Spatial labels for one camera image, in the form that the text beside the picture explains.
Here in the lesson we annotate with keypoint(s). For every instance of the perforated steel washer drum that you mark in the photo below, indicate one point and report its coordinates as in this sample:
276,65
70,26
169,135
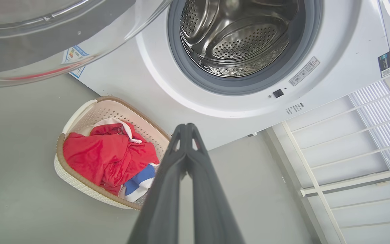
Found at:
242,40

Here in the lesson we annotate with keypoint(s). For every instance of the black door latch socket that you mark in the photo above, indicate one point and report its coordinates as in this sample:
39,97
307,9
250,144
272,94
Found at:
278,93

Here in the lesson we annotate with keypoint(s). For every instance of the blue and white garment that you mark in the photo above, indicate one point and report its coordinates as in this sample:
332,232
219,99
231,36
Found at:
141,179

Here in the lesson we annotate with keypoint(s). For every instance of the white metal bar rack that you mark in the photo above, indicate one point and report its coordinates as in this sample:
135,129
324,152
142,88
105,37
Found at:
350,182

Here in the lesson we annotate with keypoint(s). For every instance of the red garment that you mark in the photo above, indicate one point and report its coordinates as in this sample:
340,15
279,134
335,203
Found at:
103,156

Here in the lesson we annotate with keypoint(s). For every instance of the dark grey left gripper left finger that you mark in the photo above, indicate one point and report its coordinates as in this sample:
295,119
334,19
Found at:
163,203

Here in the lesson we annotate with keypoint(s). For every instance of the blue energy label sticker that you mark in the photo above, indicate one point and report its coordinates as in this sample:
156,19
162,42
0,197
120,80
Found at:
74,56

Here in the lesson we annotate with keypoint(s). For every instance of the grey warning sticker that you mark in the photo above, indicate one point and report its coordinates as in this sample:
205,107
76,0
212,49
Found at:
304,71

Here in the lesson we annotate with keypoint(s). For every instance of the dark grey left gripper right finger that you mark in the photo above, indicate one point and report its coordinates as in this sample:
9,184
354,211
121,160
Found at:
212,210

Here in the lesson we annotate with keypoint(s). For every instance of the white front-load washing machine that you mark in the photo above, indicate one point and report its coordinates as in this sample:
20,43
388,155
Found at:
344,51

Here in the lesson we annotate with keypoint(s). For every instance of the cream perforated laundry basket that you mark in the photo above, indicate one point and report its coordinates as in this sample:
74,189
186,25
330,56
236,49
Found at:
113,108

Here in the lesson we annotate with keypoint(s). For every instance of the round dark glass washer door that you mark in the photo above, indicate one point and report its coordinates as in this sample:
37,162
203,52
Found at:
29,51

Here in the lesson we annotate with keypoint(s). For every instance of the black QR sticker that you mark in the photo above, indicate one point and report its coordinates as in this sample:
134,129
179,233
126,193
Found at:
385,64

